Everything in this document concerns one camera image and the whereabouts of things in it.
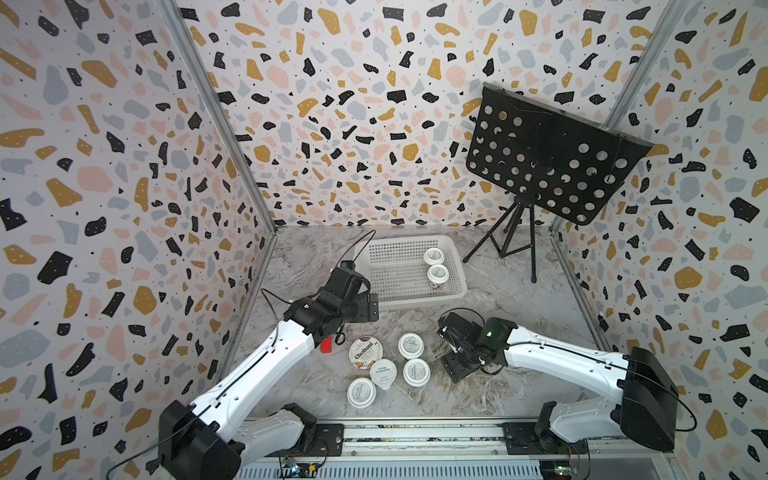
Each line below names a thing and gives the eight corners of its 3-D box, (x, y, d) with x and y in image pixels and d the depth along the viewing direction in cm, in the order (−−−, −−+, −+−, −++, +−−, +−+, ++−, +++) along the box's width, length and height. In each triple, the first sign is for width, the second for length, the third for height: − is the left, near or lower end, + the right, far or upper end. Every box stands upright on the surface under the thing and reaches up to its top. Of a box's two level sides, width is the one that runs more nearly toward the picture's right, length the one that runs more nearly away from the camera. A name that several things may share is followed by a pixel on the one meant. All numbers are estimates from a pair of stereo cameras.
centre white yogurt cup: (399, 382, 85) (399, 373, 79) (413, 363, 89) (414, 353, 83) (418, 397, 82) (419, 389, 77) (432, 377, 86) (434, 368, 80)
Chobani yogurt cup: (362, 378, 86) (360, 371, 81) (346, 355, 90) (344, 347, 85) (387, 359, 89) (386, 351, 85) (370, 338, 94) (369, 330, 89)
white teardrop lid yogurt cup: (367, 377, 85) (365, 370, 80) (382, 360, 88) (381, 352, 84) (386, 395, 82) (385, 388, 78) (401, 376, 85) (401, 369, 81)
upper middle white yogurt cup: (402, 369, 88) (402, 358, 82) (396, 347, 92) (396, 336, 86) (425, 363, 89) (426, 352, 83) (418, 342, 93) (419, 330, 87)
